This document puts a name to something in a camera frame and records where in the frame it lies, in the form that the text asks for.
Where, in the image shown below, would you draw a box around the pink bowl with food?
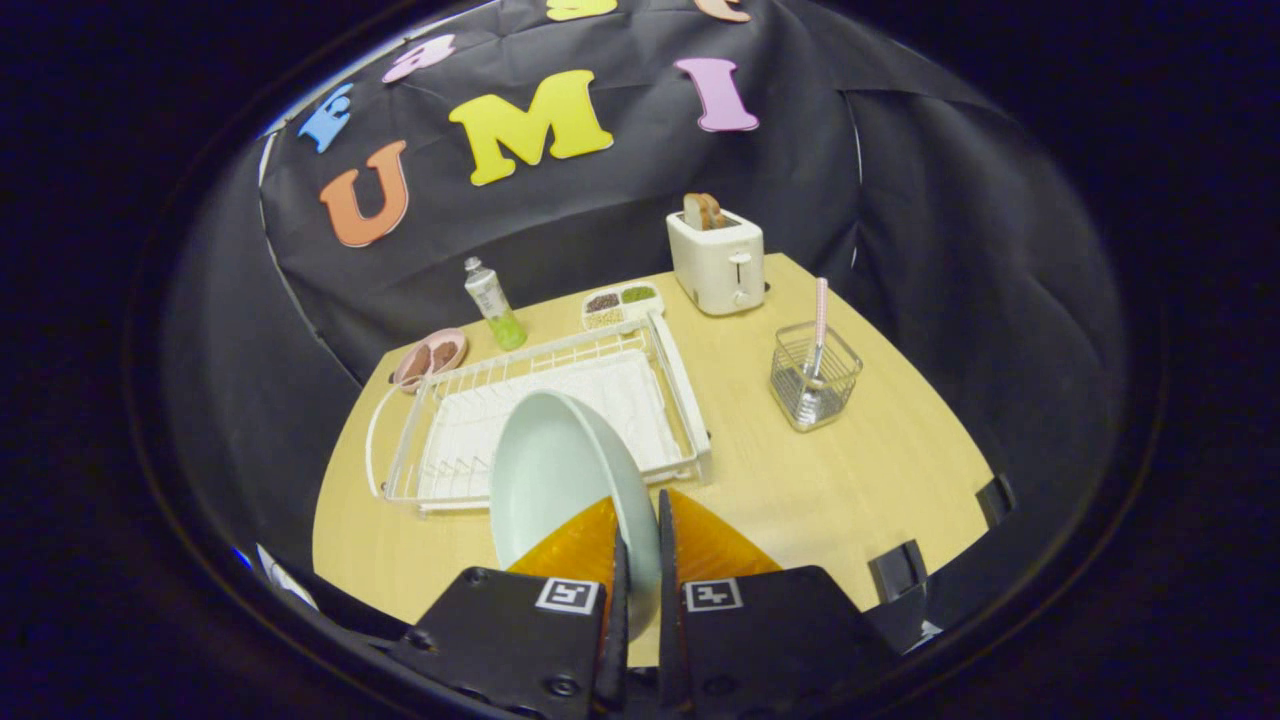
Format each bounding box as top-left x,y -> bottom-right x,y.
392,328 -> 469,393

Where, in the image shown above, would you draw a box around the pale green plate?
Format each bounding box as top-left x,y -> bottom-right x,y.
488,390 -> 663,641

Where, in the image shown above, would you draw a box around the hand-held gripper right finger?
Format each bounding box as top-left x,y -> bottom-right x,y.
655,488 -> 901,720

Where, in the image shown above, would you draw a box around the metal wire basket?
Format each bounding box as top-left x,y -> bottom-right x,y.
769,320 -> 864,433

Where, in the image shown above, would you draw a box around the pink checked handle spoon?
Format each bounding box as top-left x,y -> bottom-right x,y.
797,277 -> 831,421

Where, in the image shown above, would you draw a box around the white wire dish rack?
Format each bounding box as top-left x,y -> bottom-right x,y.
365,310 -> 713,518

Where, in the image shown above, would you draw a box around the black table clamp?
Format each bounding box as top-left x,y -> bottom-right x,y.
975,473 -> 1018,528
867,540 -> 931,604

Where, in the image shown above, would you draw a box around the white divided grain tray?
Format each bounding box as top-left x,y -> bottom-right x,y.
581,281 -> 665,332

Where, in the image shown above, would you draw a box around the white drip tray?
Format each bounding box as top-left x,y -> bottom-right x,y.
418,348 -> 683,501

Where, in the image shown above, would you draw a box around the clear bottle green liquid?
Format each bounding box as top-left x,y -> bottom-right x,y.
463,257 -> 528,352

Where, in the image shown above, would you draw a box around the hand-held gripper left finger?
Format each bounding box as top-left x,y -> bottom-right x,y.
385,495 -> 631,720

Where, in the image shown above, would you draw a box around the white toaster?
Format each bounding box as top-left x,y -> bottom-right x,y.
666,207 -> 767,317

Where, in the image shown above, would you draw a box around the black backdrop cloth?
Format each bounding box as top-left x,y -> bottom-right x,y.
165,0 -> 1131,641

